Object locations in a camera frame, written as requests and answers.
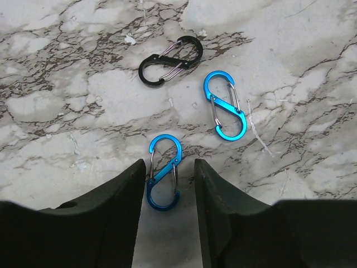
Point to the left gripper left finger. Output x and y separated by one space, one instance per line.
96 229

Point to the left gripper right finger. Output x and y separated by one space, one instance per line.
237 230

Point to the blue s carabiner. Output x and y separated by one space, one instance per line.
172 166
233 108

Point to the black S carabiner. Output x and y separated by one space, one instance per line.
178 64

